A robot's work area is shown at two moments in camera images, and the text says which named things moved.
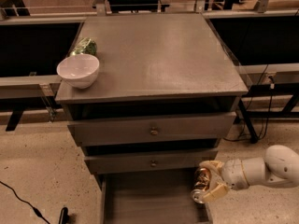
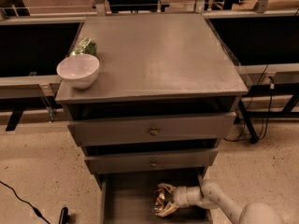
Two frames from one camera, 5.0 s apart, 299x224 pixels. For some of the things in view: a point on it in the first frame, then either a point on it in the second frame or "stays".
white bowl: x=78 y=70 stays
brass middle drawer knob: x=153 y=163 stays
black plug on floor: x=64 y=217 stays
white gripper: x=233 y=174 to x=180 y=196
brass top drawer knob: x=153 y=131 stays
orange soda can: x=201 y=184 to x=160 y=199
